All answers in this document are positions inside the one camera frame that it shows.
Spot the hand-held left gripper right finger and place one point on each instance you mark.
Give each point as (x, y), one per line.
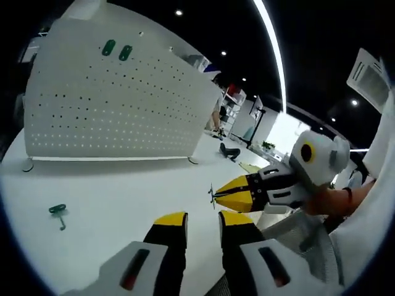
(253, 265)

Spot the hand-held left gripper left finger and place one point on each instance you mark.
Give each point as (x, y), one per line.
(148, 265)

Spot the person's right hand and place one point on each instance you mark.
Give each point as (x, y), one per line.
(327, 202)

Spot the dark grey curved object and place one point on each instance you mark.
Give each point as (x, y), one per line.
(230, 151)

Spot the small potted plant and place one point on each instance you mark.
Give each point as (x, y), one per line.
(268, 145)

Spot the metal storage shelf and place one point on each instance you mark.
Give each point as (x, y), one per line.
(197, 63)

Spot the group of ceiling spotlights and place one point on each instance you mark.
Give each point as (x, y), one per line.
(178, 12)

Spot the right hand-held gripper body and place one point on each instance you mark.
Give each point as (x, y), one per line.
(324, 160)

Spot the yellow-green cloth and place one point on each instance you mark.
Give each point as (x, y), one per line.
(251, 168)

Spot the teal object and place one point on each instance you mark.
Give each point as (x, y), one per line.
(248, 133)

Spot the ceiling air vent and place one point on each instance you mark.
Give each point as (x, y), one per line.
(367, 80)

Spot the long ceiling light strip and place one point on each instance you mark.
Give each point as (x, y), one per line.
(281, 77)

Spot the white storage rack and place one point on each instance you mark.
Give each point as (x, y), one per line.
(236, 101)

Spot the white perforated mounting plate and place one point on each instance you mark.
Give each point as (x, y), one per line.
(123, 108)

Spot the black tripod stand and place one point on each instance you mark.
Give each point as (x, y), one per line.
(256, 106)

